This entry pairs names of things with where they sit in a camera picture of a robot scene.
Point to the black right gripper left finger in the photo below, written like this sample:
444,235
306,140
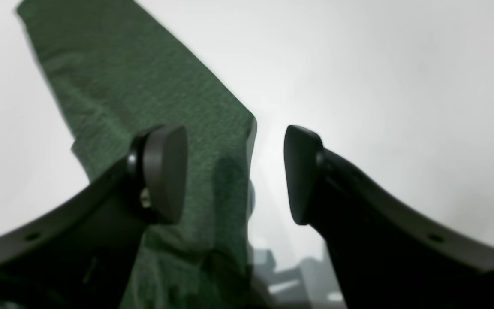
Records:
81,254

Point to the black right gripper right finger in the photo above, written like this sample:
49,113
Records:
384,254

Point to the dark green long-sleeve shirt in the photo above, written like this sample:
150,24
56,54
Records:
117,74

